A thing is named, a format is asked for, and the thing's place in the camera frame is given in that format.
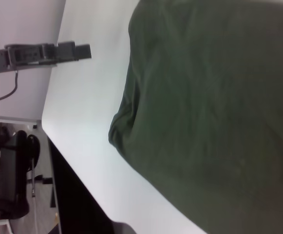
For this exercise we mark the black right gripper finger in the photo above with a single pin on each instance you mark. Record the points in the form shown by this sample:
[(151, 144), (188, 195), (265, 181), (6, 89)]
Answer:
[(124, 228)]

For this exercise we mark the dark green FREE T-shirt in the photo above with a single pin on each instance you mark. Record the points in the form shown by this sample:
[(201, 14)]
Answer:
[(216, 109)]

